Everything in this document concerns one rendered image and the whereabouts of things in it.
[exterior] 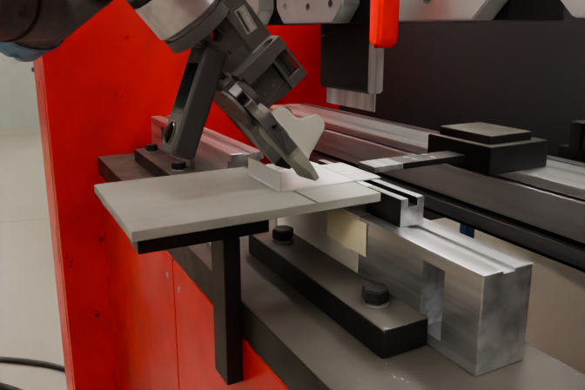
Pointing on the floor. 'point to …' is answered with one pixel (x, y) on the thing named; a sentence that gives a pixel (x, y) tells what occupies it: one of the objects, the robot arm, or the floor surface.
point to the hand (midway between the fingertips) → (292, 171)
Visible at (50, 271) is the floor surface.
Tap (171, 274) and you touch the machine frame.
